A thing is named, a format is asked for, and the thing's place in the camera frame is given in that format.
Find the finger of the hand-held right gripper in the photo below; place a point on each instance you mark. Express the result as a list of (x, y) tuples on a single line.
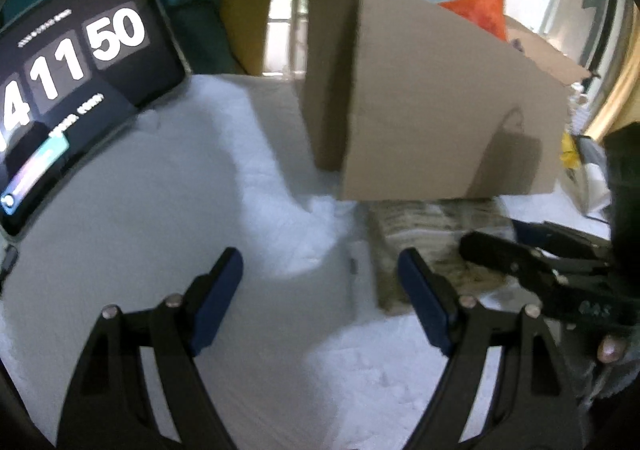
[(520, 270), (560, 240)]

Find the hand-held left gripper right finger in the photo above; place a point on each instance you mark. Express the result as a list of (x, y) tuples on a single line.
[(425, 305)]

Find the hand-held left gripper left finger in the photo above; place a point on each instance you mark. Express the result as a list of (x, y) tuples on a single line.
[(215, 305)]

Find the clear beige pastry packet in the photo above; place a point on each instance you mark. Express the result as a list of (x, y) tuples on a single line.
[(410, 230)]

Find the brown cardboard box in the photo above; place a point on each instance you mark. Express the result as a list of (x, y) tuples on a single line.
[(425, 105)]

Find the orange snack packet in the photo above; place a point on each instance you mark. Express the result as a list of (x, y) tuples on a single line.
[(477, 8)]

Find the person's right hand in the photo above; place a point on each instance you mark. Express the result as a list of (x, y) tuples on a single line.
[(612, 349)]

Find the white flat device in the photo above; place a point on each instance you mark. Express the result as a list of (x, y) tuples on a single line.
[(585, 185)]

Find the yellow cartoon bag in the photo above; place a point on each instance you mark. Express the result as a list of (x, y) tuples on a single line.
[(570, 150)]

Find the yellow curtain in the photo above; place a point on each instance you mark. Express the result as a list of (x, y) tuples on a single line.
[(620, 100), (245, 30)]

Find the black tablet with clock display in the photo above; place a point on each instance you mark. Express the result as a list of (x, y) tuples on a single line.
[(75, 80)]

